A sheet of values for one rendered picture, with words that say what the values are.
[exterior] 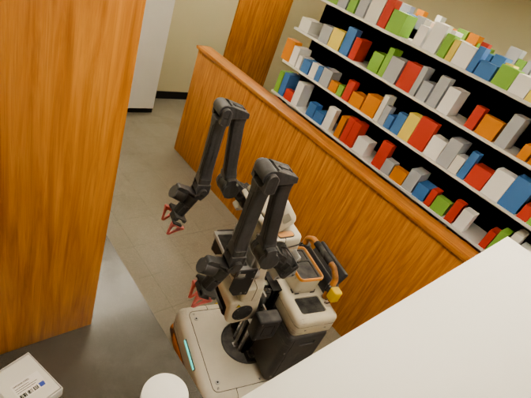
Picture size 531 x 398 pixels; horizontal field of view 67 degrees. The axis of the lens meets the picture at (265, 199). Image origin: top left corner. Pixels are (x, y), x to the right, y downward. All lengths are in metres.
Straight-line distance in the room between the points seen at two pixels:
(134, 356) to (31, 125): 0.84
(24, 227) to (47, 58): 0.42
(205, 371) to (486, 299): 1.96
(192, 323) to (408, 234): 1.41
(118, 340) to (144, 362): 0.12
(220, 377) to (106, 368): 0.96
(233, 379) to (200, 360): 0.20
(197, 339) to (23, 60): 1.82
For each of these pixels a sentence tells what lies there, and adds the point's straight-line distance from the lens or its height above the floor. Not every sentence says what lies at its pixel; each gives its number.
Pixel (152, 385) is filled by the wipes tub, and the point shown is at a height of 1.09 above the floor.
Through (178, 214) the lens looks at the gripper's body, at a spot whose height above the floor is 1.09.
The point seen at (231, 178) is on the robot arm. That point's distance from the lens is 1.75.
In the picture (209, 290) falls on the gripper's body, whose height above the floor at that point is 1.08.
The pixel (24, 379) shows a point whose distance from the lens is 1.40.
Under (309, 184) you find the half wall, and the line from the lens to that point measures 3.05.
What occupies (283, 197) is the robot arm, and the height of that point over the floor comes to 1.51.
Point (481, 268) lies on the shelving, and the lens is 0.49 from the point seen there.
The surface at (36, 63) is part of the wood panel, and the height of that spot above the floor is 1.84.
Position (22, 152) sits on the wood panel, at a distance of 1.00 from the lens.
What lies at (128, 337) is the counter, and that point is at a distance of 1.53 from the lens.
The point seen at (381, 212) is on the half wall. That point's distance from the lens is 2.71.
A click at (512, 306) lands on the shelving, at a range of 0.47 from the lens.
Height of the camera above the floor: 2.18
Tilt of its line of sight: 31 degrees down
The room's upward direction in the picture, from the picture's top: 23 degrees clockwise
